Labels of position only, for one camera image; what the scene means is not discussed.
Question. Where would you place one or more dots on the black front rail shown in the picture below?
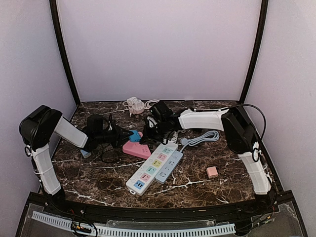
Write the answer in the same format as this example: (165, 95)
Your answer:
(101, 213)

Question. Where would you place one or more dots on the salmon pink charger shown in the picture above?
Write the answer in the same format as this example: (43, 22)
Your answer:
(212, 172)

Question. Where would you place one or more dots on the blue power strip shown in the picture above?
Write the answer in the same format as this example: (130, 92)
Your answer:
(168, 167)

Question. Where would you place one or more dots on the black frame post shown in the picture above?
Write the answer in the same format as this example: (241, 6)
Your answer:
(62, 51)
(255, 51)

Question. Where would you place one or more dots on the white multicolour power strip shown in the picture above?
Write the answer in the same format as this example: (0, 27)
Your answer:
(139, 182)

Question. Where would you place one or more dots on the pink white round socket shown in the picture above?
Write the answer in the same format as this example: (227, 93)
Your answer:
(135, 106)

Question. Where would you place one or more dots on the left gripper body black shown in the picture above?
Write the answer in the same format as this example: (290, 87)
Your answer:
(105, 137)

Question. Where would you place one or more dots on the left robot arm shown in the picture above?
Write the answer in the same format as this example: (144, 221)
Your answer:
(39, 126)

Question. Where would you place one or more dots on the pink triangular power hub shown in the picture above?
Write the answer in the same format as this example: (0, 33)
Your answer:
(136, 149)

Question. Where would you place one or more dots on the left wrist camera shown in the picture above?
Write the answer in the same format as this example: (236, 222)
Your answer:
(96, 125)

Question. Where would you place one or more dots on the grey-blue charger cube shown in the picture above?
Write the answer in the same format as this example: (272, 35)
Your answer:
(85, 154)

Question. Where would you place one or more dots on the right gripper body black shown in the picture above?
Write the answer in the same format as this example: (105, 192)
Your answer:
(156, 134)

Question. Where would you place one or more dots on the right black frame post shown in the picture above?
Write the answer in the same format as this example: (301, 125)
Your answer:
(255, 51)

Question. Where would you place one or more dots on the white slotted cable duct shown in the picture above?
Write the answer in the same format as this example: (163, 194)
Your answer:
(137, 229)

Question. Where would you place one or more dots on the left black frame post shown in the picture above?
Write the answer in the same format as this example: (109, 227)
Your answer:
(62, 51)

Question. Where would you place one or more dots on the blue plug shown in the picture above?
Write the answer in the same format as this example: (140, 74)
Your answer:
(135, 136)

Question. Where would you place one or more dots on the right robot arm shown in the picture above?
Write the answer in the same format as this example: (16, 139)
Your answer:
(240, 133)

